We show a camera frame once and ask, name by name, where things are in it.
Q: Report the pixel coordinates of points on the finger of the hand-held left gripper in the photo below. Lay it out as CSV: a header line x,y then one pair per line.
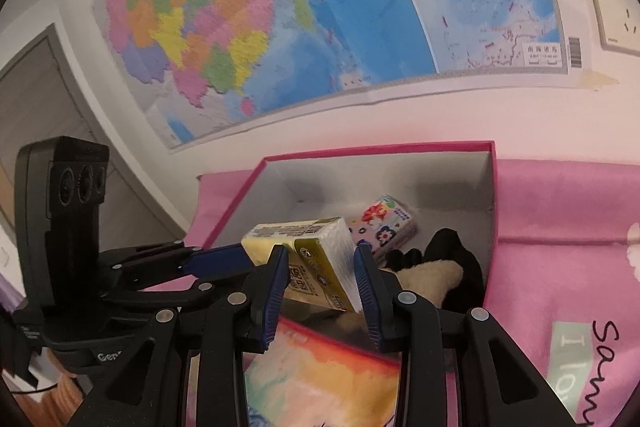
x,y
170,297
215,261

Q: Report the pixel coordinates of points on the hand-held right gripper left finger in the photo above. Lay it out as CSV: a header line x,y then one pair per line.
x,y
276,297

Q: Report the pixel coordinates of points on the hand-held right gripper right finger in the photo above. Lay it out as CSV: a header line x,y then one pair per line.
x,y
369,292

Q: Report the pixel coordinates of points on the yellow tissue packet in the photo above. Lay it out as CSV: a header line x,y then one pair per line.
x,y
315,262

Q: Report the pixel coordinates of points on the beige plush toy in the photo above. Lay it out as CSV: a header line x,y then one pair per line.
x,y
430,277

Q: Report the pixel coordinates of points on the floral pocket tissue packet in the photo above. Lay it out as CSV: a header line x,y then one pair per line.
x,y
382,222

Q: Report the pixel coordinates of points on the pastel tissue pack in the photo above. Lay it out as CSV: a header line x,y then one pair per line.
x,y
320,372

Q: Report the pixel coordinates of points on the black scrunchie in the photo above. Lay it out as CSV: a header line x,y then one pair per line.
x,y
450,252

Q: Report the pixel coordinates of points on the pink cardboard box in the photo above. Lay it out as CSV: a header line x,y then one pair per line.
x,y
375,177

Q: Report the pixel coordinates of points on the grey door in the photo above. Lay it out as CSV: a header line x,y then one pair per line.
x,y
75,107

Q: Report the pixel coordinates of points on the colourful wall map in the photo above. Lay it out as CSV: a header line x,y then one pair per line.
x,y
350,7

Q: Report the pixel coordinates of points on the white wall socket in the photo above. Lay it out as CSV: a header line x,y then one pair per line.
x,y
617,2

